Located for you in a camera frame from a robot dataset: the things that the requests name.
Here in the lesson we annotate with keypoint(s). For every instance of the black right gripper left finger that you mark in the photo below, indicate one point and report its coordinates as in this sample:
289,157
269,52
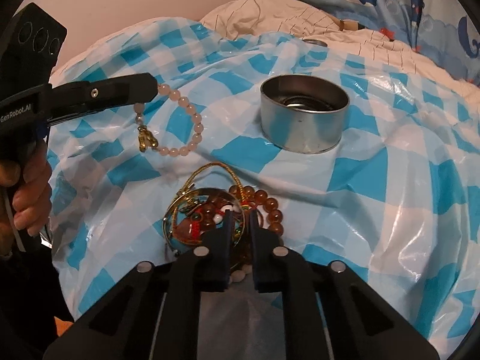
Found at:
207,267

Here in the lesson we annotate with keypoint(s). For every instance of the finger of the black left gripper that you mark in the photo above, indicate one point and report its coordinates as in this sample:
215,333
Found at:
82,98

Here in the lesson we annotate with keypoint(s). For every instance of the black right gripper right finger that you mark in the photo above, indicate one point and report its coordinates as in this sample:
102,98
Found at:
276,268

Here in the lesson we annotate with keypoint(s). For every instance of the pink bead bracelet gold charm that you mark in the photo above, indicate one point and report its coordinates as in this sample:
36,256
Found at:
185,123

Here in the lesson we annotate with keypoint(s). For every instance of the person's left hand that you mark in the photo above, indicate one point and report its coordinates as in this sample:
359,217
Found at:
31,202

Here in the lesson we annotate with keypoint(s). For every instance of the blue white checkered plastic sheet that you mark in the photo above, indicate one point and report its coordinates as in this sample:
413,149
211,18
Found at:
397,199

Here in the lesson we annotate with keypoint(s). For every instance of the round silver metal tin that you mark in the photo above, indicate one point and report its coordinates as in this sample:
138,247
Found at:
302,114

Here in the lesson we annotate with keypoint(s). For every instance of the white grid-lined duvet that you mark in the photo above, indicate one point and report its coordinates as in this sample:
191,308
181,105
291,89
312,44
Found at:
256,17

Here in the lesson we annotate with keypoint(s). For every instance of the silver tin lid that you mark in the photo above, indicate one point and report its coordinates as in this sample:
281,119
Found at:
316,42

